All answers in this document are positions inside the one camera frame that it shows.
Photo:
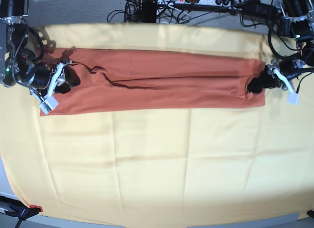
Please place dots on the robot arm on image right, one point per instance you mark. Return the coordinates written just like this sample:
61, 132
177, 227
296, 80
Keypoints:
289, 19

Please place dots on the black clamp at right corner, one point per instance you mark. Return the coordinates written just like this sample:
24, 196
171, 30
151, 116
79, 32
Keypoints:
310, 213

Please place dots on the black power adapter brick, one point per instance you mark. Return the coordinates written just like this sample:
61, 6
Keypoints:
259, 10

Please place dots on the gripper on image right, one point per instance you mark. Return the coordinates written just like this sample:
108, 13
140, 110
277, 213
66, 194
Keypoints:
268, 78

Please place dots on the black vertical stand post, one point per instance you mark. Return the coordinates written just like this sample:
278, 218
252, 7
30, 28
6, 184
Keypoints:
149, 11

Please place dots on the pale yellow table cloth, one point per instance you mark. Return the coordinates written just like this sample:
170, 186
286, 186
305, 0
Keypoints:
161, 168

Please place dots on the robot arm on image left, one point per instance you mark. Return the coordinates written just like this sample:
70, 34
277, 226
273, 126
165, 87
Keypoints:
21, 54

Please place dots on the white power strip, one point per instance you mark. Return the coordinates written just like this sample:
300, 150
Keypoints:
201, 4

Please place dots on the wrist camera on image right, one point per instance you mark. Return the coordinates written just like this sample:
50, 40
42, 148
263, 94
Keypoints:
293, 98

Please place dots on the terracotta orange T-shirt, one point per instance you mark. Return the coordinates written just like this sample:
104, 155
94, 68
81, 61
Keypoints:
124, 80

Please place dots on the black and red bar clamp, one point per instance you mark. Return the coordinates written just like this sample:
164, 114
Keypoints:
15, 208

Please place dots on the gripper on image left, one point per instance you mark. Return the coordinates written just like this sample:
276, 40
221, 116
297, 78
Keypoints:
42, 76

